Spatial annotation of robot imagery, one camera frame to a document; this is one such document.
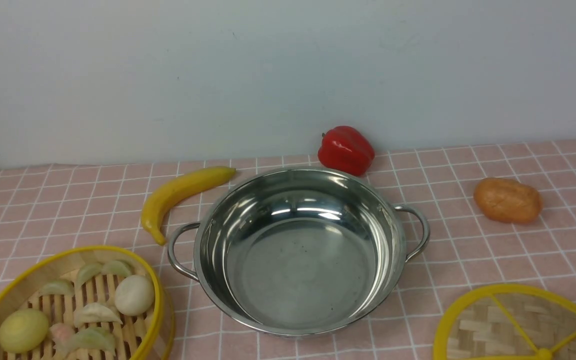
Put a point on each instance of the pink toy dumpling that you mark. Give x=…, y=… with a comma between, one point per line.
x=61, y=334

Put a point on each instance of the brown toy potato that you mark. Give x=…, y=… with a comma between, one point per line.
x=506, y=200

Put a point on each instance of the yellow toy banana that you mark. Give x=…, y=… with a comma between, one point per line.
x=167, y=196

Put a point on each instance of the green edge toy dumpling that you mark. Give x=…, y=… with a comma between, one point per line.
x=117, y=267

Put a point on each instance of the light green toy dumpling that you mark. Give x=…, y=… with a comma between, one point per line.
x=87, y=272

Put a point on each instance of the pale green toy dumpling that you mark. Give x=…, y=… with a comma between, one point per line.
x=57, y=287

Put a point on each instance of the pink checkered tablecloth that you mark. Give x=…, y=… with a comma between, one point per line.
x=47, y=209

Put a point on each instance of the stainless steel pot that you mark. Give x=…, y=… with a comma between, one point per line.
x=299, y=251

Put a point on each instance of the white toy dumpling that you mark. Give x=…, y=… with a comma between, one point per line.
x=96, y=312

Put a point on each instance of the yellow bamboo steamer basket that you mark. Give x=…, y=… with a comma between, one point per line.
x=148, y=336

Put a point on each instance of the white toy bun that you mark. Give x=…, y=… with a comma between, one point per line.
x=134, y=295

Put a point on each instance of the yellow bamboo steamer lid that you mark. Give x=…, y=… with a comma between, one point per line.
x=507, y=322

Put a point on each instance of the red toy bell pepper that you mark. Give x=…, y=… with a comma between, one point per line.
x=345, y=149

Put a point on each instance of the yellow-green toy bun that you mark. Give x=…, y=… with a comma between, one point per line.
x=24, y=330

